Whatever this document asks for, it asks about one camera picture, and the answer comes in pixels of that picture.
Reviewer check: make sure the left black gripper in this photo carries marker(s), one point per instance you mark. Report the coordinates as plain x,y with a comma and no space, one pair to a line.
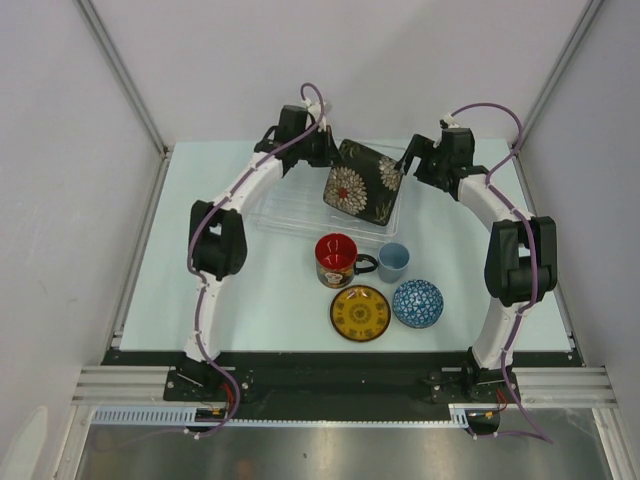
329,155

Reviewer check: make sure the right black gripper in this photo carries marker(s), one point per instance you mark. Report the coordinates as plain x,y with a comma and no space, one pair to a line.
423,148

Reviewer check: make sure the black floral square plate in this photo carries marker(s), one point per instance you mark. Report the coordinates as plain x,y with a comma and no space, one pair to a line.
363,183

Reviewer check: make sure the clear plastic dish rack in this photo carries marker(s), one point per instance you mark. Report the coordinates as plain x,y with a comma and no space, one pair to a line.
296,205

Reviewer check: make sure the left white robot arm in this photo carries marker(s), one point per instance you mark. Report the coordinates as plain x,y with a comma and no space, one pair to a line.
218,248

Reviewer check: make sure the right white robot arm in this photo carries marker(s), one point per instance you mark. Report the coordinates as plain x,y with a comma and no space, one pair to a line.
521,262

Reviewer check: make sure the red black mug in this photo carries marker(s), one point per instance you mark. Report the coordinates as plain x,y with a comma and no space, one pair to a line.
338,260

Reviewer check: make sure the light blue cup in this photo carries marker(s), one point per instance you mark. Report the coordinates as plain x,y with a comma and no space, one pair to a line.
393,259

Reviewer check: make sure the blue white patterned bowl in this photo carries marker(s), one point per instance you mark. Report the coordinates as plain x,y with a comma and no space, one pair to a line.
417,303

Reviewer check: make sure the yellow round patterned plate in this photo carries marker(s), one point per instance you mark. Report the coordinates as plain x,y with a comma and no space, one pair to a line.
360,313

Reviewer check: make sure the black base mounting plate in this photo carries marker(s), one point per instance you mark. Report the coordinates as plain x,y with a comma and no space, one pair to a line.
245,375

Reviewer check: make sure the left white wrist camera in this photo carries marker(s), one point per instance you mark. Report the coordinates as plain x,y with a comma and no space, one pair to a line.
316,114

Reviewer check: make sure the slotted cable duct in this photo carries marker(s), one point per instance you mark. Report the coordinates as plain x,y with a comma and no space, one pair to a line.
194,417

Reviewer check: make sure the aluminium frame rail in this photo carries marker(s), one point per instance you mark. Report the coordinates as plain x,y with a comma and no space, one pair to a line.
571,387

